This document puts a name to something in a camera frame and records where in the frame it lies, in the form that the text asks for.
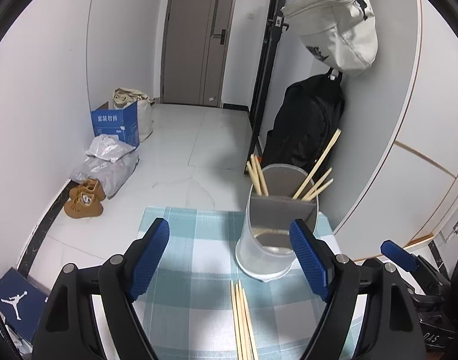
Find wooden chopstick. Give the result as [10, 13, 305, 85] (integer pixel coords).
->
[292, 128, 341, 199]
[251, 154, 269, 197]
[301, 167, 332, 200]
[246, 161, 262, 196]
[303, 179, 334, 202]

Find blue Jordan shoebox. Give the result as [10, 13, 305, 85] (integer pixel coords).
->
[0, 268, 48, 342]

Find teal plaid tablecloth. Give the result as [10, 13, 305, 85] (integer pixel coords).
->
[90, 205, 365, 360]

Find brown shoes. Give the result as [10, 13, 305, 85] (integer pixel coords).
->
[64, 178, 106, 219]

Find wooden chopsticks on cloth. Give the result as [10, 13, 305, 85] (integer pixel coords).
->
[230, 280, 259, 360]

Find white utensil holder cup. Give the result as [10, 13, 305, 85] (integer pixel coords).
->
[235, 163, 319, 282]

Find grey plastic mail bags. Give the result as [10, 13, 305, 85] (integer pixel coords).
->
[69, 134, 139, 198]

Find blue cardboard box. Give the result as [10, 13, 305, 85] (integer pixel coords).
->
[91, 102, 139, 148]

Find black hanging backpack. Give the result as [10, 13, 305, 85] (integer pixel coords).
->
[261, 69, 345, 172]

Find white sack with cloth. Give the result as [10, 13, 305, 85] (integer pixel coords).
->
[112, 88, 155, 142]

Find white hanging bag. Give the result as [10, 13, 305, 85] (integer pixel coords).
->
[282, 0, 379, 77]

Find black coat rack stand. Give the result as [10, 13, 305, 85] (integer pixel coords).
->
[248, 0, 287, 154]

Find grey brown door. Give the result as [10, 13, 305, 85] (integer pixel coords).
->
[160, 0, 235, 107]

